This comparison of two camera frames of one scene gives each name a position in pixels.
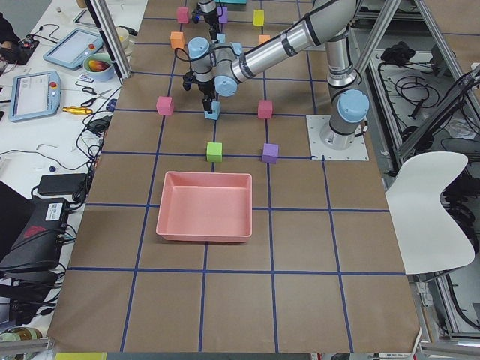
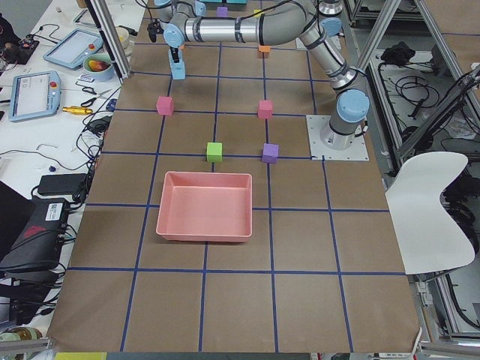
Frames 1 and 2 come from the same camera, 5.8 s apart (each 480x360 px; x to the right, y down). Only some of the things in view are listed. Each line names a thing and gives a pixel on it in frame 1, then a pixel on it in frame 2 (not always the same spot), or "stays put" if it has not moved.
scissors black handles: x=90 y=102 stays put
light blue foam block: x=216 y=111 -> x=178 y=70
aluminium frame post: x=102 y=16 stays put
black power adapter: x=61 y=184 stays put
